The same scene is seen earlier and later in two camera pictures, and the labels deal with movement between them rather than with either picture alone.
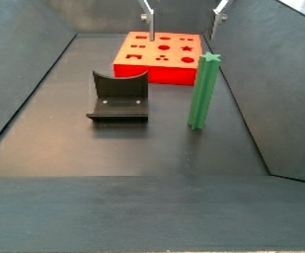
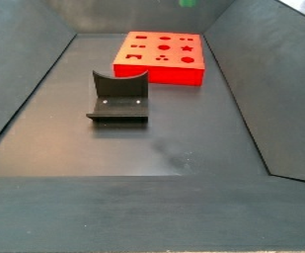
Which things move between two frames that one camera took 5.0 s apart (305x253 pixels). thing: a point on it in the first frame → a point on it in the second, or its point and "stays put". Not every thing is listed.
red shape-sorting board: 169,57 stays put
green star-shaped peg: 203,91 → 188,3
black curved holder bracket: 123,98 stays put
